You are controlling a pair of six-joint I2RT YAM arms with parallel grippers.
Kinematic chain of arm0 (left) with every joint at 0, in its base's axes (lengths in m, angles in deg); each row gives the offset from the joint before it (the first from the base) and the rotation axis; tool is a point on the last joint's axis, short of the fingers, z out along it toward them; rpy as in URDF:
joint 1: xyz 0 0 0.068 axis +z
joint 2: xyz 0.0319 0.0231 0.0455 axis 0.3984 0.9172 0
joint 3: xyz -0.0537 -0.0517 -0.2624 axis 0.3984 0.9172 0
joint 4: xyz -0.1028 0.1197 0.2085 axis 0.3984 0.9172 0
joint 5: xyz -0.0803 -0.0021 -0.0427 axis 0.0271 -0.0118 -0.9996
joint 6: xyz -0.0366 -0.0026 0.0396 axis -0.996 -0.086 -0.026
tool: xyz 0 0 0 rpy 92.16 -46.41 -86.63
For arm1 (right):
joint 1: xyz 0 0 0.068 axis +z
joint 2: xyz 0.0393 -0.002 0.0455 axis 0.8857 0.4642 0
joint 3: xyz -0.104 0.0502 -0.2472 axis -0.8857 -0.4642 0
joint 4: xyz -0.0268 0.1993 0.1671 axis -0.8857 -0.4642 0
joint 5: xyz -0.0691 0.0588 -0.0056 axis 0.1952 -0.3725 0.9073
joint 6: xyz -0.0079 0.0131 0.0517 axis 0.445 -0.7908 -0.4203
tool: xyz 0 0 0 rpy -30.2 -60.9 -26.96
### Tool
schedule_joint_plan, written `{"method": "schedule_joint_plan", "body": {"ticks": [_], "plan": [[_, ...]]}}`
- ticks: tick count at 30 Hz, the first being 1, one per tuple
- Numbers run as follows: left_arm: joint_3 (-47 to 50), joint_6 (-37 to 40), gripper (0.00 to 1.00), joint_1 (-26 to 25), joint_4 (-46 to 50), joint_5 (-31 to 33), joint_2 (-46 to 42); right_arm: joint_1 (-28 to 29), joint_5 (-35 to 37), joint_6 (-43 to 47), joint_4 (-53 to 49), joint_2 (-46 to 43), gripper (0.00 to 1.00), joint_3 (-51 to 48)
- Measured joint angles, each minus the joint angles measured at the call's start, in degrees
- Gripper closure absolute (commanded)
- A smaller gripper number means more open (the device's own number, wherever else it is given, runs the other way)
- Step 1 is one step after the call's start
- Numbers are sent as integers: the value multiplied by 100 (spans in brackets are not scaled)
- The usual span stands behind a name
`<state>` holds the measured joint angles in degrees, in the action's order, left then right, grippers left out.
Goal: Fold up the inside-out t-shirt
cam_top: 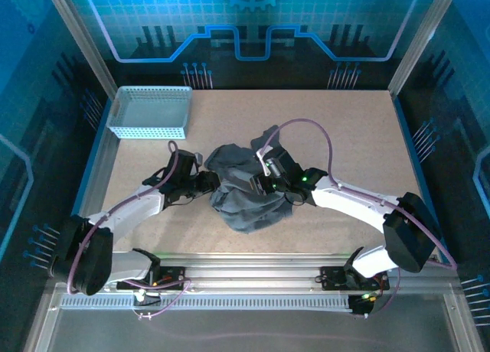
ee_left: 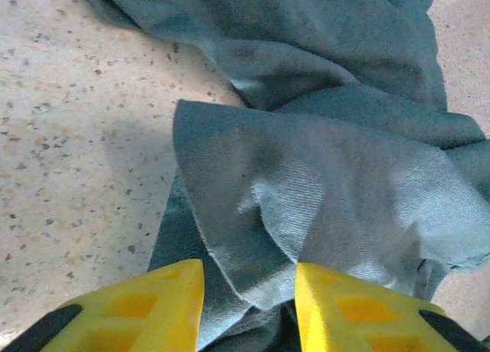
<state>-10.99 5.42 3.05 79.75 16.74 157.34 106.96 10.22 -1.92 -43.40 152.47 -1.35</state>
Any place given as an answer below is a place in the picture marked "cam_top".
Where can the grey t-shirt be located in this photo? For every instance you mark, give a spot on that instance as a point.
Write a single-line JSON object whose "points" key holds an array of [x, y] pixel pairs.
{"points": [[245, 210]]}

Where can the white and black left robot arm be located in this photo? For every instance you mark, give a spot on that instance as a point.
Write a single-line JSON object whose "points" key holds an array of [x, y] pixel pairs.
{"points": [[130, 210]]}

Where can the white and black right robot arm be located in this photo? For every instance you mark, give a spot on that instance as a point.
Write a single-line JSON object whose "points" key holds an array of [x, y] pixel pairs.
{"points": [[356, 203]]}

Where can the light blue plastic basket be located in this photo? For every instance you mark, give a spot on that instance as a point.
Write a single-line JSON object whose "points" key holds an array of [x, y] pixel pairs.
{"points": [[149, 115]]}

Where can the small white connector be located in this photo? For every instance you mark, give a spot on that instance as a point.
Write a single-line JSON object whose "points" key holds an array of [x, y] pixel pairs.
{"points": [[140, 296]]}

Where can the grey metal front plate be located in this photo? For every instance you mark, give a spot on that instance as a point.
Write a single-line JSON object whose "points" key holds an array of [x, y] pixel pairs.
{"points": [[245, 333]]}

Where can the black controller box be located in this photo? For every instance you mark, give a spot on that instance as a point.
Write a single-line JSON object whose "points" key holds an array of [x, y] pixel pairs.
{"points": [[358, 308]]}

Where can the aluminium mounting rail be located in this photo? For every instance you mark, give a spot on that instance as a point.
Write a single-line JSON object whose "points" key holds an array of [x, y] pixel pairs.
{"points": [[249, 269]]}

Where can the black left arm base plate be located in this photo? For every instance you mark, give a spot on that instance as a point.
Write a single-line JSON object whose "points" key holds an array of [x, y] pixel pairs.
{"points": [[174, 277]]}

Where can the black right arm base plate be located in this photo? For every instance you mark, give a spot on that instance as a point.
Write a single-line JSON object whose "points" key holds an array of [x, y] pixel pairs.
{"points": [[331, 279]]}

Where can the aluminium frame post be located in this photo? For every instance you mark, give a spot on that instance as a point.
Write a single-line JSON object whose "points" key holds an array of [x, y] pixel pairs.
{"points": [[425, 38], [80, 42]]}

